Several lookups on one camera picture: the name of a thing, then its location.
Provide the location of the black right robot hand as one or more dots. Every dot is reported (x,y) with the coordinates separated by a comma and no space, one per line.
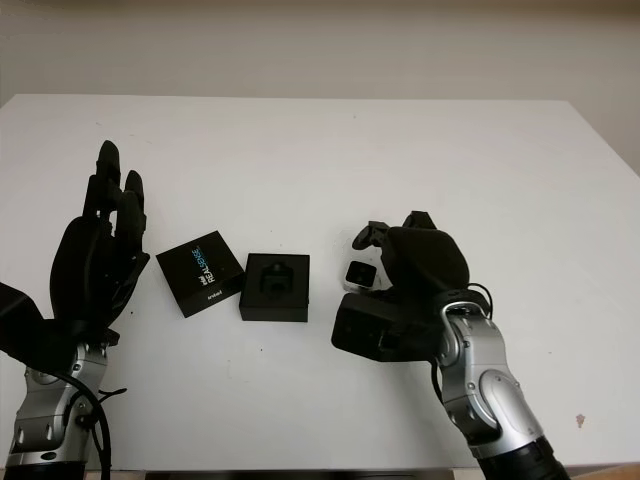
(425,260)

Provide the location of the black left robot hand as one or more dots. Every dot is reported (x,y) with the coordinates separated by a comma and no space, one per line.
(90,270)

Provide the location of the silver RealSense camera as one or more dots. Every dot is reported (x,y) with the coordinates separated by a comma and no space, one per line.
(361,274)

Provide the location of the black RealSense box lid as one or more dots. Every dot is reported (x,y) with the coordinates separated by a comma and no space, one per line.
(197,272)

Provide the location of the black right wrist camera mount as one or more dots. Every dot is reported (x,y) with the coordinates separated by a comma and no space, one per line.
(375,325)

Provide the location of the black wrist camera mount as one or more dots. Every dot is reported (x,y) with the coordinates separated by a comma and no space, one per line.
(22,320)
(375,325)

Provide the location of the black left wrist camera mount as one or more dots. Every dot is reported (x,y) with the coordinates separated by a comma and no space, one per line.
(22,320)

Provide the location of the black camera box base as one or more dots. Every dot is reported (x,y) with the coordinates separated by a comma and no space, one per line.
(275,287)

